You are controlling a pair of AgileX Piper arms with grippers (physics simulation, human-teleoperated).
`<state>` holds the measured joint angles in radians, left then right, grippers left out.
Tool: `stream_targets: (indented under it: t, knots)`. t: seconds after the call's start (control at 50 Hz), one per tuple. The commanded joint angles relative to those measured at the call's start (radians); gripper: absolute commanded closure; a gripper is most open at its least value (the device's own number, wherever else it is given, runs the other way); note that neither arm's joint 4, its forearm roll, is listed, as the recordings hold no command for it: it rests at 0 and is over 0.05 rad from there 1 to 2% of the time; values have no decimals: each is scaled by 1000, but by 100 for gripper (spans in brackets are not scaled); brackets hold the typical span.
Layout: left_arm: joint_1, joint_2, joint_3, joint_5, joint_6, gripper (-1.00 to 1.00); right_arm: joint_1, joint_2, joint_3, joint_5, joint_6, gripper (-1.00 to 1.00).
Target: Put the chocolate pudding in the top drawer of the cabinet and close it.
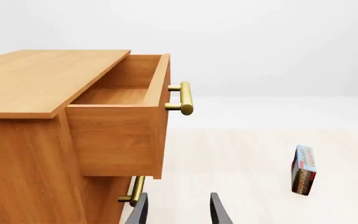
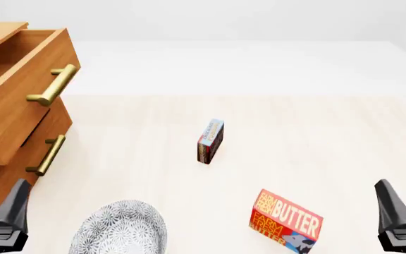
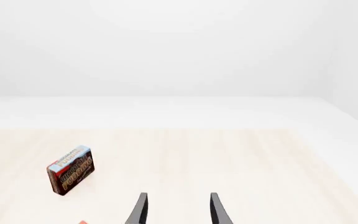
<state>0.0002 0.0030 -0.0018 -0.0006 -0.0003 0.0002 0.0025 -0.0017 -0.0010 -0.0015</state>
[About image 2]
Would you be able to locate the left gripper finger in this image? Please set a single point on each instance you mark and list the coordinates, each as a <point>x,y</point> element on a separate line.
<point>12,206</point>

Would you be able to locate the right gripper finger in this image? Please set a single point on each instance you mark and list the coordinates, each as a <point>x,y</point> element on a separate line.
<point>395,211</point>

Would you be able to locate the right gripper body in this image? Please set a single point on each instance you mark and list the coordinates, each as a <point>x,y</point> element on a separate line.
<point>405,242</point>

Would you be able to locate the chocolate pudding box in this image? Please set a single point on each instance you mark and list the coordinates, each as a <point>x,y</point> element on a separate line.
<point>210,140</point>

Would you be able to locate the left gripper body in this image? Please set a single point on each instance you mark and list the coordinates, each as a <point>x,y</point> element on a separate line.
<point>2,242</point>

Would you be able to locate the red butter box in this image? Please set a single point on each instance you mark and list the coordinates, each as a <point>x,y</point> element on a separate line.
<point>294,219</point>

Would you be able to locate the grey patterned bowl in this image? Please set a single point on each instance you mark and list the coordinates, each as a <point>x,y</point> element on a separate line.
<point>122,230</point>

